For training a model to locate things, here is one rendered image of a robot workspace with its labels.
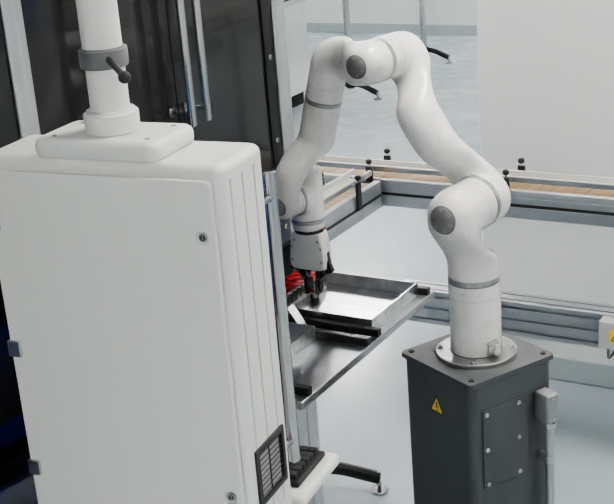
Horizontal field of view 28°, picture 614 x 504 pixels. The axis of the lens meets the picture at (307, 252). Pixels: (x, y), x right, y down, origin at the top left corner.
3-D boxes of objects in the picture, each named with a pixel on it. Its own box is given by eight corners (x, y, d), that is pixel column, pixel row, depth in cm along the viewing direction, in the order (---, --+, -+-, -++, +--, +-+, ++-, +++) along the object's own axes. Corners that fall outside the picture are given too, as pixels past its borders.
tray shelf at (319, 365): (128, 376, 297) (127, 369, 297) (279, 275, 354) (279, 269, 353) (302, 410, 274) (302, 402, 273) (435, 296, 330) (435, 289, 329)
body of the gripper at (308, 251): (284, 227, 316) (287, 269, 320) (319, 231, 311) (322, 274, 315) (299, 218, 322) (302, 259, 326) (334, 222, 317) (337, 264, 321)
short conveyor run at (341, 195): (279, 279, 356) (274, 227, 351) (233, 273, 364) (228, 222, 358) (386, 207, 411) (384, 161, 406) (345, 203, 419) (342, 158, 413)
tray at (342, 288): (255, 314, 323) (253, 302, 322) (305, 279, 344) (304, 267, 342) (372, 332, 306) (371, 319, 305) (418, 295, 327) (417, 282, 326)
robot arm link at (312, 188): (308, 225, 310) (331, 214, 317) (304, 174, 306) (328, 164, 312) (282, 220, 315) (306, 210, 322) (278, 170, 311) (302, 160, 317)
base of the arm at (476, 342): (534, 353, 293) (533, 279, 286) (472, 377, 283) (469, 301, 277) (480, 329, 308) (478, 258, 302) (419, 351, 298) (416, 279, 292)
